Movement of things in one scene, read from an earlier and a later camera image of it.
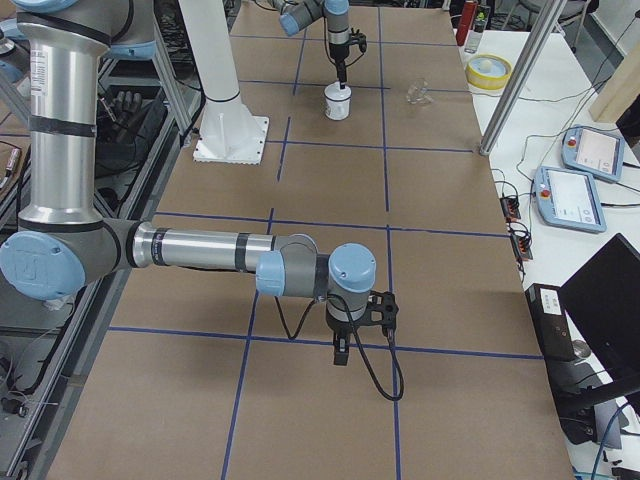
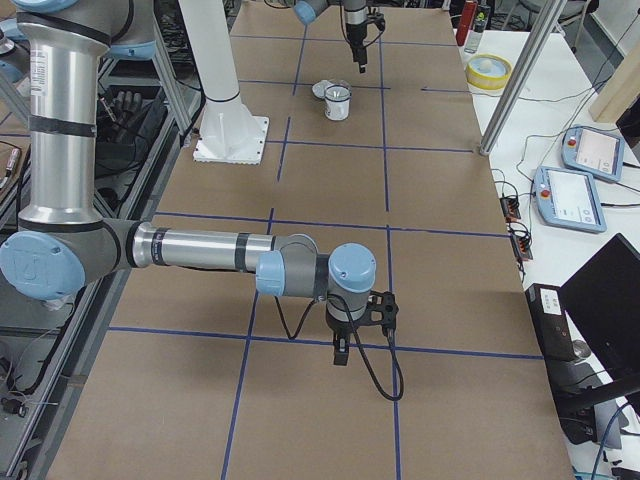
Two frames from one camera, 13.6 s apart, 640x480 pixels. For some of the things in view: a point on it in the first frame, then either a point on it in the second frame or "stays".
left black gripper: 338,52 to 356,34
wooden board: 619,91 stays
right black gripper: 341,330 stays
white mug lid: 334,92 to 318,89
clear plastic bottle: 474,37 stays
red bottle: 468,12 stays
